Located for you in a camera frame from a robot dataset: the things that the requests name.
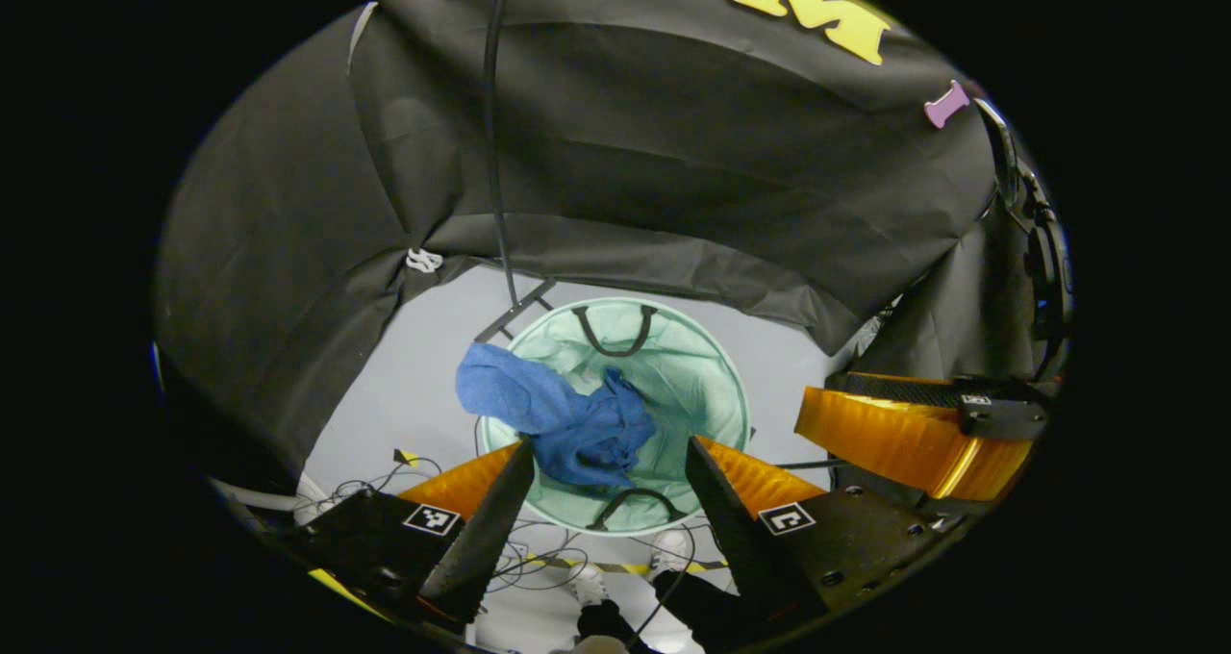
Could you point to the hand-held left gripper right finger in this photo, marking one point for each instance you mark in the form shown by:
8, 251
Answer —
736, 529

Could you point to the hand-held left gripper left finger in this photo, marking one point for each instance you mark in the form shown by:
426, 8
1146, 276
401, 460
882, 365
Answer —
481, 539

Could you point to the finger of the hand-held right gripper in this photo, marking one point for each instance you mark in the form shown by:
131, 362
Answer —
894, 433

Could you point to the blue shirt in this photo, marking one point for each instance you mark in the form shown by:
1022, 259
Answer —
539, 404

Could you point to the green laundry hamper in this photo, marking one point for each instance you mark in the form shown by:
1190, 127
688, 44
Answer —
692, 385

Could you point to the black clothes rack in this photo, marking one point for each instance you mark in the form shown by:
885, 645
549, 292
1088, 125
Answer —
492, 154

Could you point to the person's right shoe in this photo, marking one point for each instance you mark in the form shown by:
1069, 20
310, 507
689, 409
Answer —
673, 550

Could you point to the person's shoe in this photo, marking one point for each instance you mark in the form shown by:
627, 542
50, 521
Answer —
673, 550
587, 585

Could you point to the person's right leg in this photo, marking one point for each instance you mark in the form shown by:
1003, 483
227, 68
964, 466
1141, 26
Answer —
707, 616

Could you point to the person's leg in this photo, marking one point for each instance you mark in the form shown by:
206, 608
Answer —
606, 625
707, 616

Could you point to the person's left shoe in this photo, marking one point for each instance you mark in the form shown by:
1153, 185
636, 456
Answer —
587, 585

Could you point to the person's left leg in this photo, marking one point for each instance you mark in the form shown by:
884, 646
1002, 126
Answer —
606, 625

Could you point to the black backdrop cloth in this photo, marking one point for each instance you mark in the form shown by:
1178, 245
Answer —
673, 154

